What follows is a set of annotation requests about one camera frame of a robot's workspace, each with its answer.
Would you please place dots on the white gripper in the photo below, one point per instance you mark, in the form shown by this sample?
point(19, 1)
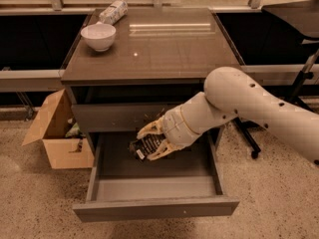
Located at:
point(174, 126)

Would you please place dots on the black rxbar chocolate bar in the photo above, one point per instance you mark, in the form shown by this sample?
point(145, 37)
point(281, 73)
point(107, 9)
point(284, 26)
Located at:
point(142, 148)

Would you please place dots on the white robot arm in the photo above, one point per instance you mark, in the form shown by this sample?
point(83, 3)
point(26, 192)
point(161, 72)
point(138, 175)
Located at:
point(228, 93)

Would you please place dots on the open grey middle drawer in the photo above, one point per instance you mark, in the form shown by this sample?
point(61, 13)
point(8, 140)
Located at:
point(184, 184)

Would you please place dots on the closed grey top drawer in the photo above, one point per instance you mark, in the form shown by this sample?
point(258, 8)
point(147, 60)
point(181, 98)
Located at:
point(118, 117)

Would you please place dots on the grey drawer cabinet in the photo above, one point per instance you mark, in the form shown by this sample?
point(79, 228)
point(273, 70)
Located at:
point(160, 55)

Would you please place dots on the open cardboard box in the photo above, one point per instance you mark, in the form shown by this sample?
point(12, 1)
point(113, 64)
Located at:
point(50, 125)

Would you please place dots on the white ceramic bowl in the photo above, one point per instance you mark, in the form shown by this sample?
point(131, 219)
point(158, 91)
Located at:
point(99, 37)

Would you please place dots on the white blue snack package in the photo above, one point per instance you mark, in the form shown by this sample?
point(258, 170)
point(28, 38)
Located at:
point(116, 11)

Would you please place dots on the black stand with wheels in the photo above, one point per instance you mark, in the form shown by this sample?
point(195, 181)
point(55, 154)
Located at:
point(292, 39)

